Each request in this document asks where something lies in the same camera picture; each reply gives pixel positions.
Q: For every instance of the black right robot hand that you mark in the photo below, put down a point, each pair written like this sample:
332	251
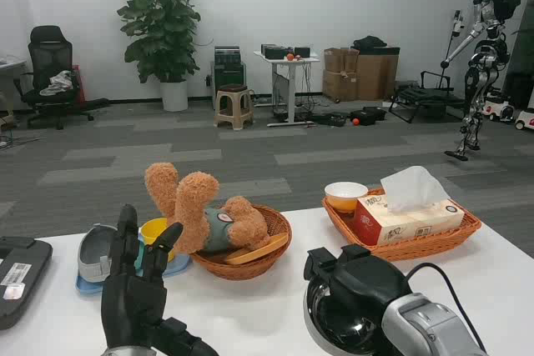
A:
367	272

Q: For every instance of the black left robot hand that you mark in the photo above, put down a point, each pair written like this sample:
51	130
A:
129	306

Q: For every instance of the shiny metal bowl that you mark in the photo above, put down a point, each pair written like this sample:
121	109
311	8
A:
329	322

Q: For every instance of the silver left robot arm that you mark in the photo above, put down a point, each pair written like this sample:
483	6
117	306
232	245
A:
125	352

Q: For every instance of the white and orange bowl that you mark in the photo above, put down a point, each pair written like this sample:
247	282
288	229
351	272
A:
344	195

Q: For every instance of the rectangular wicker basket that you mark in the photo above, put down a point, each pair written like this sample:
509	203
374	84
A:
417	249

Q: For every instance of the red and cream tissue box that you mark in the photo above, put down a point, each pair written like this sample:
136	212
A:
400	227

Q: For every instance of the light blue tray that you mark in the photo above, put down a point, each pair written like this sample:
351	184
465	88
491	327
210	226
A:
177	266

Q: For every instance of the grey shoe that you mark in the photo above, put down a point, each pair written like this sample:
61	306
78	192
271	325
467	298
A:
94	252

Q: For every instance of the yellow plastic cup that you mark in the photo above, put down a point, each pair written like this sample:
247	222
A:
152	231

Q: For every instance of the white tissue sheet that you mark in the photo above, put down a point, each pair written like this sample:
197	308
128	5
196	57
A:
413	189

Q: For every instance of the wooden spatula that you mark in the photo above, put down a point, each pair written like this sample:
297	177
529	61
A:
258	252

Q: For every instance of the brown teddy bear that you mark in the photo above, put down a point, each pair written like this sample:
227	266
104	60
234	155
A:
192	214

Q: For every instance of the dark grey flat device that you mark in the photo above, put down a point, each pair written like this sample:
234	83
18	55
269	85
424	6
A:
21	272

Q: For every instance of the round wicker basket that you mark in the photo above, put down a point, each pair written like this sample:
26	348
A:
250	268

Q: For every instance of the black floor case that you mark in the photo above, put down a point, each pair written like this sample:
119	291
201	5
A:
329	119
369	116

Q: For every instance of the black folding cot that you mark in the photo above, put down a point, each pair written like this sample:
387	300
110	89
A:
425	99

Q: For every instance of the stacked small cardboard boxes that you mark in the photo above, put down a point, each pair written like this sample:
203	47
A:
340	74

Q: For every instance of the white standing desk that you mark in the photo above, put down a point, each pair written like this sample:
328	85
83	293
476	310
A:
288	81

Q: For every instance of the white toy car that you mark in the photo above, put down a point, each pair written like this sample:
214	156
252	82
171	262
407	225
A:
498	108
526	119

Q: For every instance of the beige plastic stool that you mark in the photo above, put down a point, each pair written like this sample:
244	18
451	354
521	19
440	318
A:
233	108

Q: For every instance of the white plant pot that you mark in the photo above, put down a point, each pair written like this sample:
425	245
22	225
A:
174	95

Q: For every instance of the black bag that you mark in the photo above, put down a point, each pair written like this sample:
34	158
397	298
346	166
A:
369	42

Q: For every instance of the crumpled white cloth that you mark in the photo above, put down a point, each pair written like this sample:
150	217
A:
58	83

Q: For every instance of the black boxes on desk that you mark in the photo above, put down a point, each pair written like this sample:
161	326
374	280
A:
277	51

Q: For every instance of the silver black humanoid robot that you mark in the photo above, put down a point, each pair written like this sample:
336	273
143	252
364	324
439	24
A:
486	60

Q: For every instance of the green and black equipment case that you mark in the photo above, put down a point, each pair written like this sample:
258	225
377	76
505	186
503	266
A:
227	70

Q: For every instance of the black office chair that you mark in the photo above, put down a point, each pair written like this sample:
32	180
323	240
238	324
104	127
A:
48	64

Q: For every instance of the tall green leafy plant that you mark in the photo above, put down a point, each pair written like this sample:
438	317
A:
160	18

